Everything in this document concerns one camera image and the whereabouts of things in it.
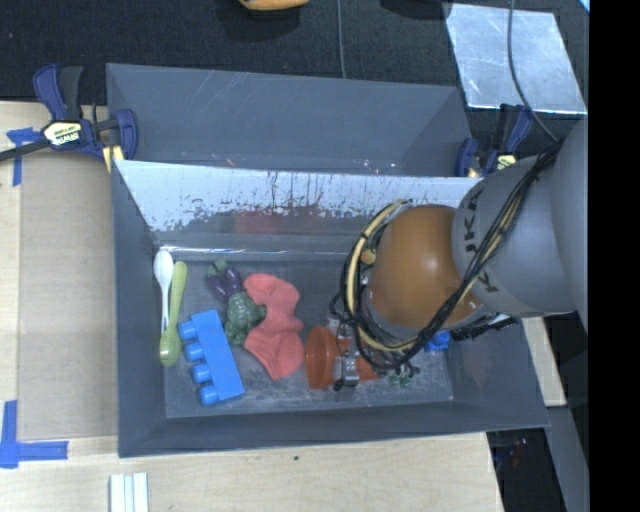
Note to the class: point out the grey metal bin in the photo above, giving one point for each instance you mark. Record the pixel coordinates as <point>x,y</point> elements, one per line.
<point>300,125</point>

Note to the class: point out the green plastic spoon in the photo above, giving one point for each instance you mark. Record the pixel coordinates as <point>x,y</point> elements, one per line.
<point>171,345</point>

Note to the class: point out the blue toy building brick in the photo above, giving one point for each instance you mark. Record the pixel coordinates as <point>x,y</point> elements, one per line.
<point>217,350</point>

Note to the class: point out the small blue toy piece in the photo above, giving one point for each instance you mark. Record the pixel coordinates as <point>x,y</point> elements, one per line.
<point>438,342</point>

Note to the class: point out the green and purple toy figure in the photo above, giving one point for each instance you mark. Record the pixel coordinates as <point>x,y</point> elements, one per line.
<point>242,315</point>

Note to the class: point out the red cloth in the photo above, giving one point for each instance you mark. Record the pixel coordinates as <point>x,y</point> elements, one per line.
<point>277,330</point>

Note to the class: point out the orange plastic funnel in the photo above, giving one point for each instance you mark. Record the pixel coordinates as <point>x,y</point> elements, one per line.
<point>320,357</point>

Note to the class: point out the white plastic spoon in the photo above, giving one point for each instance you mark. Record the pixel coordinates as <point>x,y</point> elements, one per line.
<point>163,272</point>

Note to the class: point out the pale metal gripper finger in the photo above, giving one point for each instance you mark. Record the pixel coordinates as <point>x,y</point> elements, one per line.
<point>350,371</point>
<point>339,327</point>

